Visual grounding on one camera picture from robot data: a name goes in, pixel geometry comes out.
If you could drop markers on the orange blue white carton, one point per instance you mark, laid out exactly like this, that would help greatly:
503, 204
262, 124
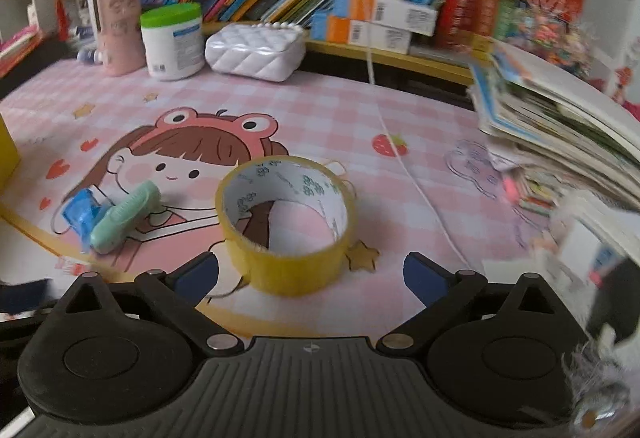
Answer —
365, 35
395, 13

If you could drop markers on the stack of paper booklets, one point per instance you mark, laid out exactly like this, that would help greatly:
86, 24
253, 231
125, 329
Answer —
550, 118

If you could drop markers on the black charger plug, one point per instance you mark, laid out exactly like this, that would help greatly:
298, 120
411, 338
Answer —
617, 303

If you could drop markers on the mint green tube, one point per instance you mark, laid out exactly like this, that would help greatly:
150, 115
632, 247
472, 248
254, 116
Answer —
125, 218

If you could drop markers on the blue plastic packet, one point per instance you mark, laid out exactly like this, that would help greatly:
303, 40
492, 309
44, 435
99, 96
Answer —
82, 215

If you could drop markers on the white jar green lid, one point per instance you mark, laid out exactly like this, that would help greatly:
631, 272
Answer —
172, 45

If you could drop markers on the white pen cups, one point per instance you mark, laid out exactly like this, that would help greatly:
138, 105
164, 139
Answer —
86, 10

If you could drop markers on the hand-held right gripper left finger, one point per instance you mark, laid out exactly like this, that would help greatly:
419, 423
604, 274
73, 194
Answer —
197, 277

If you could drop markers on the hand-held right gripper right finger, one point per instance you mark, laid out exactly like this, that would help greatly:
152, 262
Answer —
425, 277

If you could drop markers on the yellow tape roll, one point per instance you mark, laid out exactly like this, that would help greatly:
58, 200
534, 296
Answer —
295, 275

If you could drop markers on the pink cartoon dispenser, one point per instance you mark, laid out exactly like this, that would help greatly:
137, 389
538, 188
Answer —
117, 28

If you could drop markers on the reindeer sticker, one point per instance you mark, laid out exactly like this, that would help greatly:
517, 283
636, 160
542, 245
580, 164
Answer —
621, 83

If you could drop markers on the red paper packets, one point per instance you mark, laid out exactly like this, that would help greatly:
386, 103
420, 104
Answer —
20, 45

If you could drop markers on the yellow cardboard box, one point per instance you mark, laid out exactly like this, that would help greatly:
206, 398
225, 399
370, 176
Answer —
7, 153

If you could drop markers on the colourful spiky ornament holder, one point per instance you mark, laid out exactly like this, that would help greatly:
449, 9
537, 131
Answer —
560, 40

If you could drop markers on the pink printed table mat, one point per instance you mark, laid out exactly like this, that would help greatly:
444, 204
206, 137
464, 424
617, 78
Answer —
400, 198

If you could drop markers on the small white tube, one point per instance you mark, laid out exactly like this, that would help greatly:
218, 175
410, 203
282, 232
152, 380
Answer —
90, 55

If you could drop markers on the white quilted tissue box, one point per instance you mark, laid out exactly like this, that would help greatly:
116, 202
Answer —
255, 53

